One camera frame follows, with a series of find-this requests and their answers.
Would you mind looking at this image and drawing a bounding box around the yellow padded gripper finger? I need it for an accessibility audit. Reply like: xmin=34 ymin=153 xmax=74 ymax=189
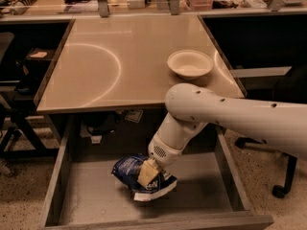
xmin=137 ymin=158 xmax=161 ymax=187

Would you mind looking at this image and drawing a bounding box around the black office chair left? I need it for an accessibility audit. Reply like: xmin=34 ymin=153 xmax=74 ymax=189
xmin=0 ymin=32 xmax=58 ymax=159

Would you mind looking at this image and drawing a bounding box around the grey cabinet with tabletop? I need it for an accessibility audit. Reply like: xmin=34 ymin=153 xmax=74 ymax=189
xmin=33 ymin=13 xmax=248 ymax=155

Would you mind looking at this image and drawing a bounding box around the blue chip bag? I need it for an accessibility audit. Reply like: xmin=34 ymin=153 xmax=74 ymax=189
xmin=111 ymin=154 xmax=177 ymax=201

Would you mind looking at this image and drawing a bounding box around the white paper bowl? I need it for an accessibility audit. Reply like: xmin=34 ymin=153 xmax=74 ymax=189
xmin=167 ymin=50 xmax=213 ymax=80

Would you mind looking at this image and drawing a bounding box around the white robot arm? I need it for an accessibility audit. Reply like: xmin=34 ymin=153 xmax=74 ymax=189
xmin=138 ymin=83 xmax=307 ymax=186

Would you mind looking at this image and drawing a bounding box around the black office chair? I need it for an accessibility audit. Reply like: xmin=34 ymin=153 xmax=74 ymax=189
xmin=234 ymin=64 xmax=307 ymax=199
xmin=0 ymin=32 xmax=58 ymax=159

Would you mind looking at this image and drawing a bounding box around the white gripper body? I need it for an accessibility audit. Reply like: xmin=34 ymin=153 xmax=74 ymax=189
xmin=148 ymin=133 xmax=183 ymax=168

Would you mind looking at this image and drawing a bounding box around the black office chair right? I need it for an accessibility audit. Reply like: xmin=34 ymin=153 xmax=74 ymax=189
xmin=234 ymin=64 xmax=307 ymax=199

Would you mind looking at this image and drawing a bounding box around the open grey drawer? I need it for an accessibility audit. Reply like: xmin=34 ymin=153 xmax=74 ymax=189
xmin=39 ymin=115 xmax=273 ymax=230

